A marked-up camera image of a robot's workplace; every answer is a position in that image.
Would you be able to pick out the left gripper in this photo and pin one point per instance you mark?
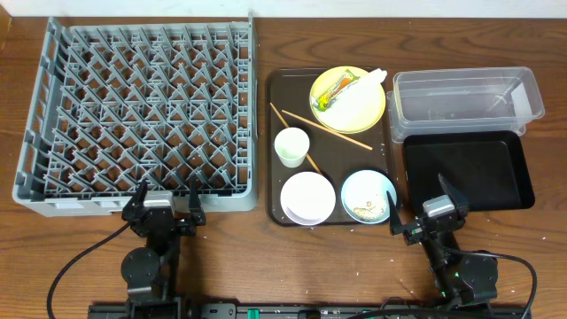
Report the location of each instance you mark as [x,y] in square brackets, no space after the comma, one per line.
[164,220]

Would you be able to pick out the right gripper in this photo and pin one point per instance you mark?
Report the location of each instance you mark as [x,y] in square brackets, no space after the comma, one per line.
[415,231]

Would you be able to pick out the rice food waste pile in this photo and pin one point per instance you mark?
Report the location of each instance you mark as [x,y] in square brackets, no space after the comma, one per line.
[371,211]

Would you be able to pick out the light blue bowl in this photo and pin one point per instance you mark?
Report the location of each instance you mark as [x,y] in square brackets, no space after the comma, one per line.
[363,186]

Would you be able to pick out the white pink bowl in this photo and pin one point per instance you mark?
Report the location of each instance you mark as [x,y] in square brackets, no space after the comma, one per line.
[308,198]

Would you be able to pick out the white napkin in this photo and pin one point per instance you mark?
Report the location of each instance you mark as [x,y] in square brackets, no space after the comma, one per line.
[364,93]

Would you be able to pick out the white paper cup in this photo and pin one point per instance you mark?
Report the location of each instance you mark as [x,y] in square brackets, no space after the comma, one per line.
[291,146]

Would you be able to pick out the green snack wrapper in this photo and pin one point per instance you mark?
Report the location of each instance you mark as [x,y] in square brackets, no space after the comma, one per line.
[323,102]

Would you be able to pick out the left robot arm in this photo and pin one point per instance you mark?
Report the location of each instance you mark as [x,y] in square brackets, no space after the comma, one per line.
[151,271]

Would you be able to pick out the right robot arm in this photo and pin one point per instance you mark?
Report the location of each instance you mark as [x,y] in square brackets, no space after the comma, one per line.
[463,279]

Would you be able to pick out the black waste tray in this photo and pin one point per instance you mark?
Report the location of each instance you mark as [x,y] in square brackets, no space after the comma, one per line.
[488,168]

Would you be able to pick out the grey dish rack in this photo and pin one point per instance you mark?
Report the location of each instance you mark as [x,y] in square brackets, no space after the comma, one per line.
[114,105]

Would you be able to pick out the dark brown serving tray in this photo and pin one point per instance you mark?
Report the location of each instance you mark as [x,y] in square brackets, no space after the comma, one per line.
[289,90]

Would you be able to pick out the yellow plate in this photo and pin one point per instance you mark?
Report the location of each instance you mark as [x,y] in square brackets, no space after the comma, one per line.
[342,121]

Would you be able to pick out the clear plastic bin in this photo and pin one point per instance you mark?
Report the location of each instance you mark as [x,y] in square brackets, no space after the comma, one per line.
[463,100]

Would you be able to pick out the short wooden chopstick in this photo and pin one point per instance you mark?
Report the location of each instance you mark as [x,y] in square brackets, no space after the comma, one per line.
[284,122]

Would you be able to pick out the long wooden chopstick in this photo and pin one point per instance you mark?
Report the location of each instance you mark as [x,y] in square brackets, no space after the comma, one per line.
[334,133]

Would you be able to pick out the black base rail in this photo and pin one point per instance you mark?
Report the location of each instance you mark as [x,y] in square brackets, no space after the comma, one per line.
[232,311]

